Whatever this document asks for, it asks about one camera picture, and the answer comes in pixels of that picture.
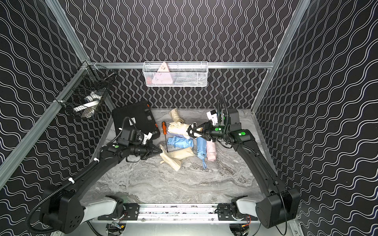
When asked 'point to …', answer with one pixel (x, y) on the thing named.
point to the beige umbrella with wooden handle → (180, 129)
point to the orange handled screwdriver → (165, 132)
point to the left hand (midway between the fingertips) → (163, 150)
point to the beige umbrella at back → (174, 113)
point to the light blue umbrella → (202, 150)
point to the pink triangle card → (163, 75)
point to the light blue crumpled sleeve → (180, 142)
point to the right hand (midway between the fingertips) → (194, 130)
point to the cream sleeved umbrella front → (181, 153)
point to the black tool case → (135, 116)
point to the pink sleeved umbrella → (211, 151)
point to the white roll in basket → (89, 108)
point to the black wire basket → (84, 95)
